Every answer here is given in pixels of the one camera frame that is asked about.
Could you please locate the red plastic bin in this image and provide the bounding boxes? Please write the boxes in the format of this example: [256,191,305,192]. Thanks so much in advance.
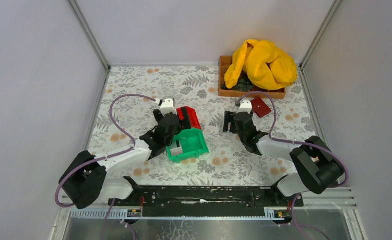
[176,106,202,130]

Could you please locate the green plastic bin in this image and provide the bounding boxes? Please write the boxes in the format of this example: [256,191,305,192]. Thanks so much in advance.
[166,128,209,163]

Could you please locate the red leather card holder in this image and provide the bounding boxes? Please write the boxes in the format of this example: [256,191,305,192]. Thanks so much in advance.
[250,97,272,118]

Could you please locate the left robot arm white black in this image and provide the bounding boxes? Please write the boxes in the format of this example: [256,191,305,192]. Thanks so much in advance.
[55,107,192,209]

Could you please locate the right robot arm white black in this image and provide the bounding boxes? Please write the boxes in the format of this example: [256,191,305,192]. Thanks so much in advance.
[223,111,345,197]

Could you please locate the silver cards in green bin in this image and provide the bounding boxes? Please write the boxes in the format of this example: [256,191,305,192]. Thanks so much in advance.
[169,141,183,157]

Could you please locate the floral table mat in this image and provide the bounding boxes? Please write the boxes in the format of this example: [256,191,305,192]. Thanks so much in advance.
[78,65,331,188]

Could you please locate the dark green item in tray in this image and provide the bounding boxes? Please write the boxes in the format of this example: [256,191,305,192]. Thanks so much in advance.
[221,75,254,92]

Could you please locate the wooden tray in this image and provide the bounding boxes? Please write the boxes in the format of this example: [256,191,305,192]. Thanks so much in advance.
[218,56,286,100]

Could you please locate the yellow cloth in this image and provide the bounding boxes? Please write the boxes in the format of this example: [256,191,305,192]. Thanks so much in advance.
[224,39,298,91]

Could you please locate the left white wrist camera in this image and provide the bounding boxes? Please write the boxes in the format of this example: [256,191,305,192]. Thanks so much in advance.
[155,96,177,116]

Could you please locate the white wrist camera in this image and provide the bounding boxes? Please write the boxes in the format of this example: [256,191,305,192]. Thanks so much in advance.
[155,96,177,116]
[236,100,252,114]

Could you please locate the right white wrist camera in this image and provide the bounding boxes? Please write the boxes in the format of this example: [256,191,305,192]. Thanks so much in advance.
[236,100,252,114]

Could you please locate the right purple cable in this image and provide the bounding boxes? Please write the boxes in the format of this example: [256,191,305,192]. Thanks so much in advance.
[238,91,349,188]

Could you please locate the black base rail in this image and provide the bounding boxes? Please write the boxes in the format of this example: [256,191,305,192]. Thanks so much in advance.
[108,185,304,218]

